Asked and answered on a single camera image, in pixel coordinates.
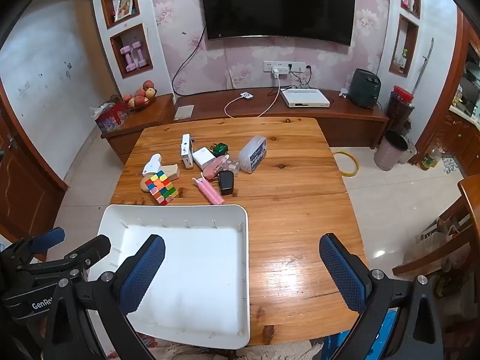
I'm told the black charger plug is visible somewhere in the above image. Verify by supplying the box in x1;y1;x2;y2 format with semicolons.
218;170;236;196

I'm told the white wall socket strip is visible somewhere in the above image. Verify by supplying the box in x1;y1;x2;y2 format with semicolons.
262;60;312;74

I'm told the grey trash bin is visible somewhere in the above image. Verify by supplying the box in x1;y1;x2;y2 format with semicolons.
374;129;409;172

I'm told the framed photo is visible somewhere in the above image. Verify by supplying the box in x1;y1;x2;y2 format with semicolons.
113;0;134;22

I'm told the pink tube with white cap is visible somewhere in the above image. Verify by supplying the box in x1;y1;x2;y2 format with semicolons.
192;174;222;206

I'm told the white square adapter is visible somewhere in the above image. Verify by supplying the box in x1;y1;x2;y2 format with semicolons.
193;147;216;169

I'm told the small white handheld device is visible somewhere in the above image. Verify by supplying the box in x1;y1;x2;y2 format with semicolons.
142;154;163;177

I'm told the beige block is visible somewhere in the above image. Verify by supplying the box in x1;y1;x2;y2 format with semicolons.
160;163;181;181

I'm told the white plastic tray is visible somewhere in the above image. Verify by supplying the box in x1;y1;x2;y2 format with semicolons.
87;204;251;347

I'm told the white set-top box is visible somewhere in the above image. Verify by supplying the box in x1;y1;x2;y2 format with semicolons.
281;87;331;109

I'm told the black flat television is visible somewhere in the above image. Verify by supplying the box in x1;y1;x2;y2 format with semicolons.
197;0;357;47

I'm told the wooden television cabinet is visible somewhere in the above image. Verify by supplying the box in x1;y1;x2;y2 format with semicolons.
100;87;389;164

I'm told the white rectangular device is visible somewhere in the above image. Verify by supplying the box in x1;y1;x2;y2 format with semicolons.
180;134;195;169

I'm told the dark jar with red lid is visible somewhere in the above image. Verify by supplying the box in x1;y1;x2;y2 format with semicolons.
386;85;415;136

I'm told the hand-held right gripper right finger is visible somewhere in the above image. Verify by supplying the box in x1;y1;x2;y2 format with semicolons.
319;233;445;360

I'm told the pink dumbbell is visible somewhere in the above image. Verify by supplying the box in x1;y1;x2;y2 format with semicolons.
131;41;148;69
120;45;137;72

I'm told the clear plastic box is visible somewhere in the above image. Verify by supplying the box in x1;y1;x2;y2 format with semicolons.
221;155;241;176

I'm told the yellow oil bottle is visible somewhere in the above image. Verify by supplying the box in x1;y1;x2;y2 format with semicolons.
419;148;441;171

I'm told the colourful puzzle cube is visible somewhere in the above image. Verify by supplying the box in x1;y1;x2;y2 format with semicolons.
144;170;179;206

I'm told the dark green appliance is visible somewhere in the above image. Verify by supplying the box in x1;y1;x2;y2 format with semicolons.
347;68;382;109

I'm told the grey long stick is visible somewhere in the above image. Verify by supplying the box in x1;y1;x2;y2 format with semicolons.
412;37;435;95

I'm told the brown wooden door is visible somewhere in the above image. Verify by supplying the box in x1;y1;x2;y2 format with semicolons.
0;82;70;241

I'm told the black television cable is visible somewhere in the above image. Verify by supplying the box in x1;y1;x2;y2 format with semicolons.
172;26;207;96

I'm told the wooden chair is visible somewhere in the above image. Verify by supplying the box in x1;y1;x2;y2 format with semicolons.
392;174;480;360

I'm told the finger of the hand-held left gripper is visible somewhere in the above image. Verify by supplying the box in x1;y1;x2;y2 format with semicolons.
56;234;112;283
9;227;65;268

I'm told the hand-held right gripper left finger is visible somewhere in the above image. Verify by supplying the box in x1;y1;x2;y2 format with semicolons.
43;234;167;360

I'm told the white cable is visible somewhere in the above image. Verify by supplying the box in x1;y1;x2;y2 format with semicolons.
224;77;282;119

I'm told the translucent box with blue label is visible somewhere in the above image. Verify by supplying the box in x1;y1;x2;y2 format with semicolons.
239;135;268;174

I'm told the yellow tape ring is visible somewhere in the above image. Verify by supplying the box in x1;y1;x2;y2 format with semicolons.
333;151;360;177

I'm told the basket of red fruit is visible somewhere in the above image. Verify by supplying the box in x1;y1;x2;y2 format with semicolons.
124;80;158;110

